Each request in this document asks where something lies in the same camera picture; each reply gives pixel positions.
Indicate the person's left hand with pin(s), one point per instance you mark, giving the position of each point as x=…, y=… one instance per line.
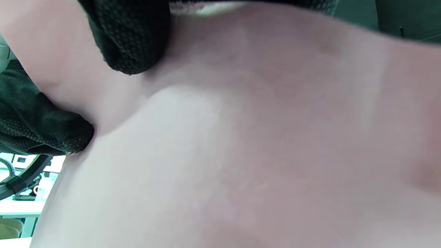
x=34, y=127

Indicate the person's right hand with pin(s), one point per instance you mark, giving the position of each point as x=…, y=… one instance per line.
x=131, y=34

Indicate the pink paper stack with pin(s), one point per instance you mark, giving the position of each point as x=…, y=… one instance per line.
x=241, y=137

